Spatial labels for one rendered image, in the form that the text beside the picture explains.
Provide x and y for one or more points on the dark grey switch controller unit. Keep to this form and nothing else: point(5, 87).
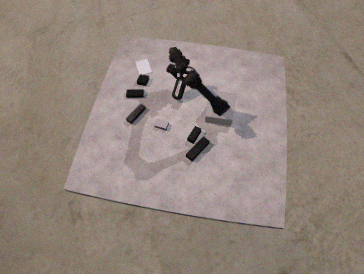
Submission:
point(178, 89)

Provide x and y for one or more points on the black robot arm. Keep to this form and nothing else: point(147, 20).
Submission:
point(194, 81)

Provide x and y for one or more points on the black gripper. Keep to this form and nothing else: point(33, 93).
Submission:
point(173, 70)

